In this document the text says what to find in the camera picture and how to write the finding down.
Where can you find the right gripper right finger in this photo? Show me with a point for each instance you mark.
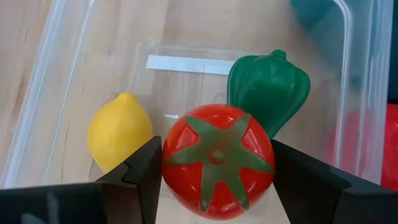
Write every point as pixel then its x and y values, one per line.
pixel 304 186

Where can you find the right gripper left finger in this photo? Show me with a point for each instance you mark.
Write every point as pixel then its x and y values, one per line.
pixel 140 180

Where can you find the yellow lemon toy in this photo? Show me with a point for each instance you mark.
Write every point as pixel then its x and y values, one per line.
pixel 119 130

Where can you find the red tomato toy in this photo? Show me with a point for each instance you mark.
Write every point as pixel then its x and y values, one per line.
pixel 217 161

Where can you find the red bell pepper toy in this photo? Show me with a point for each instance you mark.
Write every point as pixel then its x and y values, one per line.
pixel 391 146

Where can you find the green bell pepper toy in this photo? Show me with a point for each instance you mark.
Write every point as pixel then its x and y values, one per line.
pixel 270 90

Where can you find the dark green cloth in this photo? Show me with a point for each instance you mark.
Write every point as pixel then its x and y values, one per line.
pixel 317 18

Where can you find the clear plastic tupperware container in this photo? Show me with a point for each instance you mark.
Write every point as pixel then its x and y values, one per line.
pixel 357 93

